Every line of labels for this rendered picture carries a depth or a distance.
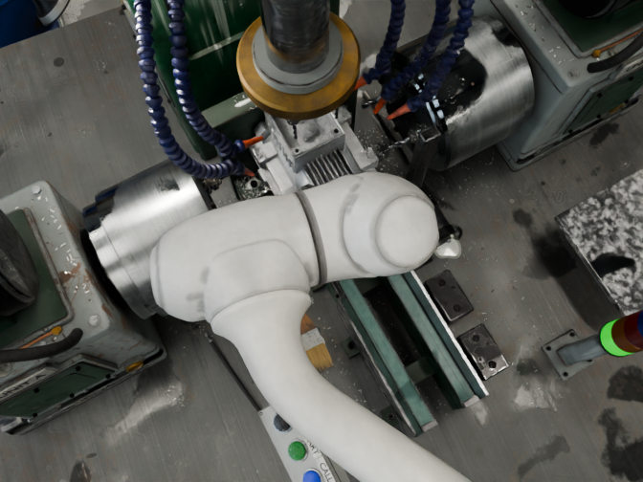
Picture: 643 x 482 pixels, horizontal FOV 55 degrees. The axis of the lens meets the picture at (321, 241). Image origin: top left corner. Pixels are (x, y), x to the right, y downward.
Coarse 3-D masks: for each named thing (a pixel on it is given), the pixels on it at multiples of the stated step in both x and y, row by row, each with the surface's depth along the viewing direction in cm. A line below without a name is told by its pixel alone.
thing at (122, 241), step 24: (168, 168) 104; (120, 192) 103; (144, 192) 102; (168, 192) 101; (192, 192) 101; (96, 216) 102; (120, 216) 100; (144, 216) 100; (168, 216) 100; (192, 216) 100; (96, 240) 100; (120, 240) 99; (144, 240) 99; (120, 264) 100; (144, 264) 99; (120, 288) 100; (144, 288) 101; (144, 312) 106
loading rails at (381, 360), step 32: (320, 288) 132; (352, 288) 121; (384, 288) 129; (416, 288) 120; (352, 320) 117; (416, 320) 119; (352, 352) 127; (384, 352) 117; (448, 352) 117; (384, 384) 116; (448, 384) 117; (480, 384) 114; (384, 416) 123; (416, 416) 114
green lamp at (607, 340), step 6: (618, 318) 103; (606, 324) 106; (612, 324) 103; (606, 330) 104; (606, 336) 104; (606, 342) 104; (612, 342) 102; (606, 348) 105; (612, 348) 103; (618, 348) 102; (618, 354) 104; (624, 354) 103
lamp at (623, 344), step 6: (624, 318) 99; (618, 324) 100; (612, 330) 102; (618, 330) 100; (612, 336) 102; (618, 336) 100; (624, 336) 98; (618, 342) 100; (624, 342) 99; (630, 342) 97; (624, 348) 100; (630, 348) 99; (636, 348) 98
